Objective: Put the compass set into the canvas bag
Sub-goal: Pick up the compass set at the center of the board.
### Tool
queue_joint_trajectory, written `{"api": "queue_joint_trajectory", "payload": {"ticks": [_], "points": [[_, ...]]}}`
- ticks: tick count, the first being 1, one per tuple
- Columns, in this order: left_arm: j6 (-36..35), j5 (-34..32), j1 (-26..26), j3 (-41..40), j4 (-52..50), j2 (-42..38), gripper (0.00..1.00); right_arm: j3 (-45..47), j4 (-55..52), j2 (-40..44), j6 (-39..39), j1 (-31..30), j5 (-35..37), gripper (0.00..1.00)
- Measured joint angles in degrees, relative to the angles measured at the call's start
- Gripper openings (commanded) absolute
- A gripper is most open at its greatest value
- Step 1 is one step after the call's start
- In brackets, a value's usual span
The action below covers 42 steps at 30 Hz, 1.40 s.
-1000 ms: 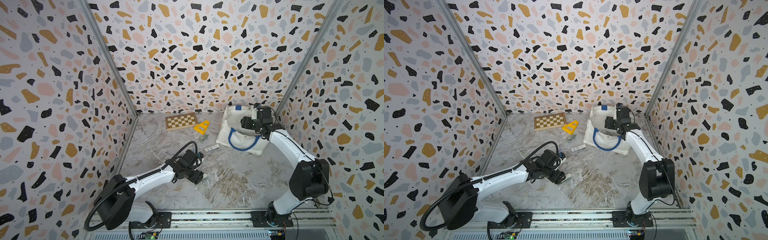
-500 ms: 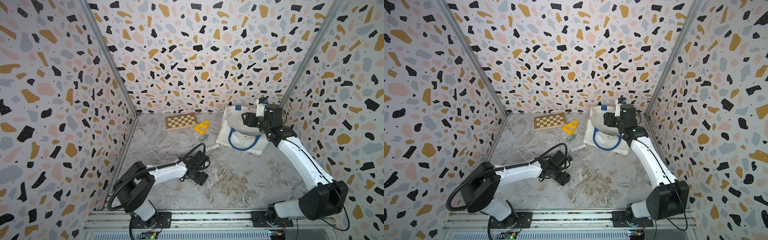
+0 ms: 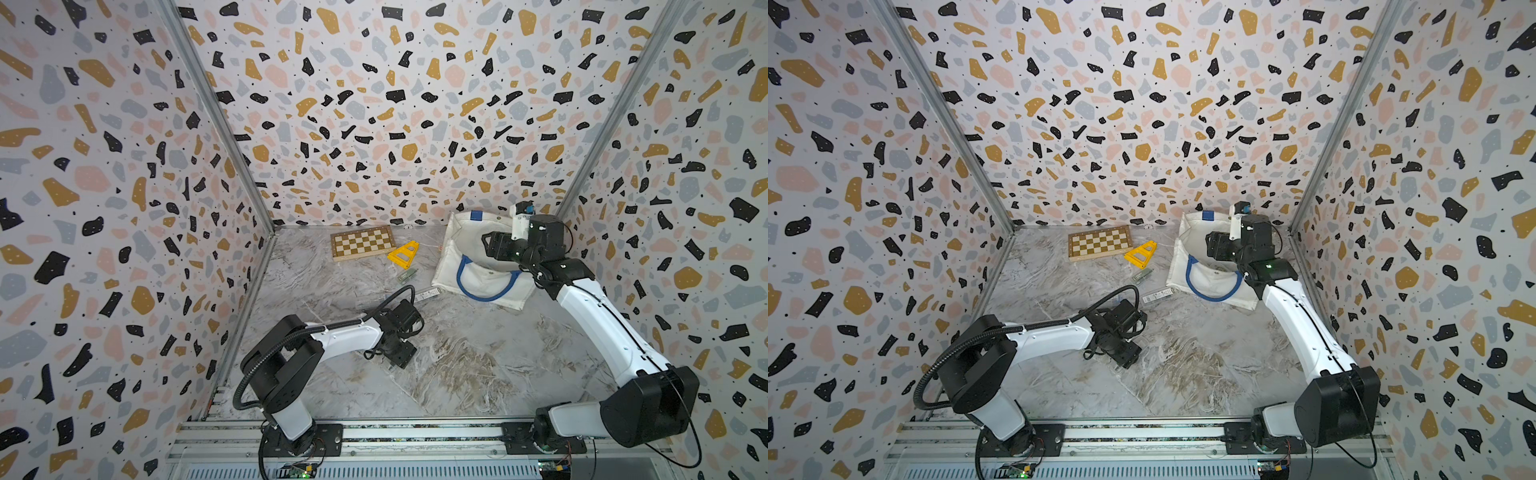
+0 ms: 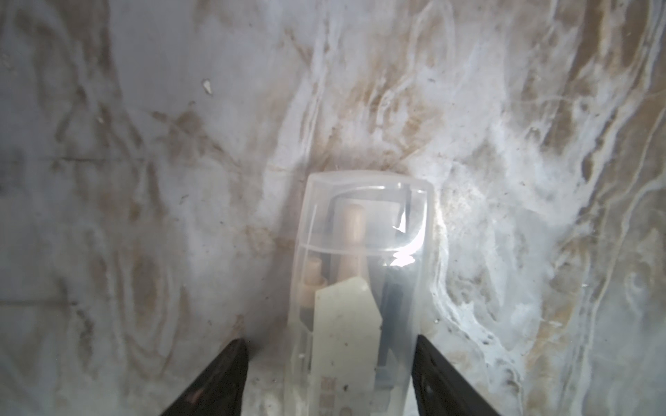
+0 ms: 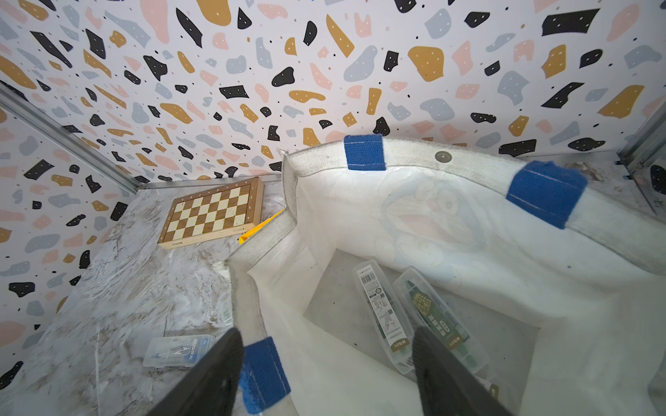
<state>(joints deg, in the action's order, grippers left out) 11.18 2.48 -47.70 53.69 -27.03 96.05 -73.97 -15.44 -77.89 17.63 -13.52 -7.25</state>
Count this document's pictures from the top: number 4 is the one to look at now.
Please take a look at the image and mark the clear compass case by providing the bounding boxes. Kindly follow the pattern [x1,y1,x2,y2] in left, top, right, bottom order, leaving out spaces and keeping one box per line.
[284,171,434,415]

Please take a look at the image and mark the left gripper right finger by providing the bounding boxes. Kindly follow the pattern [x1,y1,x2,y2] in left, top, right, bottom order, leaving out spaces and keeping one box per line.
[412,335,500,416]

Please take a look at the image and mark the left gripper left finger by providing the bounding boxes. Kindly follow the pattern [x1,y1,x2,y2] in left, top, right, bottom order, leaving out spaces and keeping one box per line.
[161,338,249,416]

